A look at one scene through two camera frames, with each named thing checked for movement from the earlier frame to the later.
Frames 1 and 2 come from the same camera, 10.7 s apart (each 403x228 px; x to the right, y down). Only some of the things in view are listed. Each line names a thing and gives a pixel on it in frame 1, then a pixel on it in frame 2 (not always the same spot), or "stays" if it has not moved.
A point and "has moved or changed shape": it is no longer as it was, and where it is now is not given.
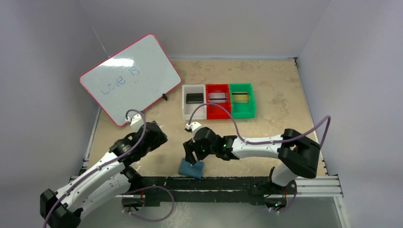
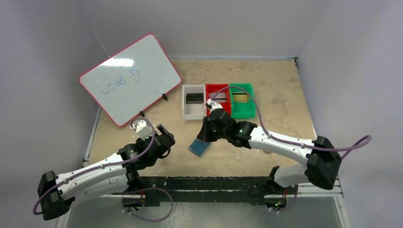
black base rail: (211, 190) stays
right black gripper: (191, 148) to (208, 129)
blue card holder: (196, 170) has moved or changed shape
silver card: (217, 97) stays
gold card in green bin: (240, 97) stays
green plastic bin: (242, 100) stays
